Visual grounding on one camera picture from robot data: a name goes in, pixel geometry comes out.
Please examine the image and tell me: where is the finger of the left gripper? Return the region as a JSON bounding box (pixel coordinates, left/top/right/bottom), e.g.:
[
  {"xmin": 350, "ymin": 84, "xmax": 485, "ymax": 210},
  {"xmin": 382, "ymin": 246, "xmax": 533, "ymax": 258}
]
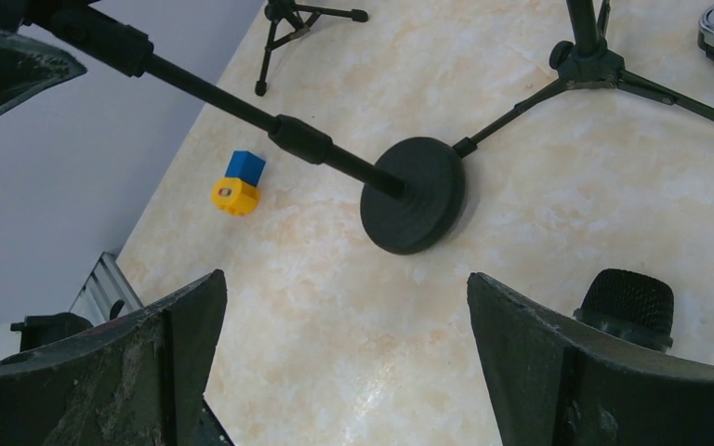
[{"xmin": 0, "ymin": 29, "xmax": 87, "ymax": 116}]

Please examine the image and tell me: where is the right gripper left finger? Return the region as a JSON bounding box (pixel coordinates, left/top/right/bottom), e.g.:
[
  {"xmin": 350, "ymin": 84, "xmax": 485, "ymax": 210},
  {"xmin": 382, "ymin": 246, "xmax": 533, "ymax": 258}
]
[{"xmin": 0, "ymin": 270, "xmax": 228, "ymax": 445}]

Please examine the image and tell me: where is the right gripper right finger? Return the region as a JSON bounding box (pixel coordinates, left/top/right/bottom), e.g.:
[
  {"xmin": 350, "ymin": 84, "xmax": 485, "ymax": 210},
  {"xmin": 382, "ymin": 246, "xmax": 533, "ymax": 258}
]
[{"xmin": 467, "ymin": 273, "xmax": 714, "ymax": 445}]

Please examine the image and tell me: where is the black microphone orange end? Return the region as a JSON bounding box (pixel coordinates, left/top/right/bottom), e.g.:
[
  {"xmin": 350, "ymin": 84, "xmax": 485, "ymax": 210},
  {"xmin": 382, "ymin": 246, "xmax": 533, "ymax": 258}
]
[{"xmin": 574, "ymin": 269, "xmax": 674, "ymax": 353}]

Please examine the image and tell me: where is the black round-base mic stand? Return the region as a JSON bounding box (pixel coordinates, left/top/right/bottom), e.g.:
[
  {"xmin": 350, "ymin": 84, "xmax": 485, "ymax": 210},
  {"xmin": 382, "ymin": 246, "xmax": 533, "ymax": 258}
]
[{"xmin": 26, "ymin": 1, "xmax": 467, "ymax": 256}]

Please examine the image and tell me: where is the tripod stand with shock mount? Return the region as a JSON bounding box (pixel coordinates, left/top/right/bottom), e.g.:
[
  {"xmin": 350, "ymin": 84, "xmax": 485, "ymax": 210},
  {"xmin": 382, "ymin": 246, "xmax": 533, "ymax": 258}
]
[{"xmin": 255, "ymin": 0, "xmax": 369, "ymax": 97}]

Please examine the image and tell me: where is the black tripod clip stand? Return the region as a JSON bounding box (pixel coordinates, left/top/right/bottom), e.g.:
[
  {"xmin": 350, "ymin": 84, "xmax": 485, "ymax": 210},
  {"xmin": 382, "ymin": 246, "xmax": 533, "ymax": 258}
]
[{"xmin": 454, "ymin": 0, "xmax": 714, "ymax": 157}]

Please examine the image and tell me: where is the yellow and blue toy block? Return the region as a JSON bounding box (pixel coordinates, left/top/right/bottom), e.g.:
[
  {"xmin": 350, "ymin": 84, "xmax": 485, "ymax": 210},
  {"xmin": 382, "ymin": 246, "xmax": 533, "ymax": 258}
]
[{"xmin": 211, "ymin": 151, "xmax": 266, "ymax": 216}]

